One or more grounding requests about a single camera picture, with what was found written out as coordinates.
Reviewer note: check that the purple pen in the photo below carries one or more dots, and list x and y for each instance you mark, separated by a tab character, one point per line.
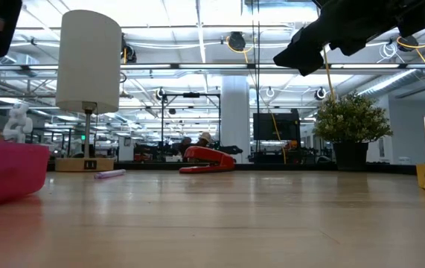
109	173

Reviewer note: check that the white building column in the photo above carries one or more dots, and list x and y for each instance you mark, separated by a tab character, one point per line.
234	119

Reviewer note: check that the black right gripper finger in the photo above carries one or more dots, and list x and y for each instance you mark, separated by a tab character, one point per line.
305	52

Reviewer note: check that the pink plastic pencil case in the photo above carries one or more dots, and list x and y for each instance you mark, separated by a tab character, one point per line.
7	175

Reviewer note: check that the black monitor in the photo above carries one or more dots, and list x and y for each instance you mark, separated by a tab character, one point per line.
275	126

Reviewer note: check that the red stapler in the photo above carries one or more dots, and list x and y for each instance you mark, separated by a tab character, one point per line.
212	156

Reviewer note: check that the black aluminium table frame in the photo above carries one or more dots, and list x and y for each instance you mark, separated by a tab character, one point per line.
141	165

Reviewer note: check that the white humanoid figure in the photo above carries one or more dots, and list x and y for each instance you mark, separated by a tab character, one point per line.
18	123

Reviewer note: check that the white shade wooden base lamp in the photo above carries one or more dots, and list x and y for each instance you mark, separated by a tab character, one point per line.
89	74

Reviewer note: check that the person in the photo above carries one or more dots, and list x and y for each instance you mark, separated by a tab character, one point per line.
186	141
205	137

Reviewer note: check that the potted green plant black pot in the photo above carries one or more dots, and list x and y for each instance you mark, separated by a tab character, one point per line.
350	119

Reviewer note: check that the black metal stand frame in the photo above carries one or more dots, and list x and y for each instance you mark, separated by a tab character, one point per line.
191	95

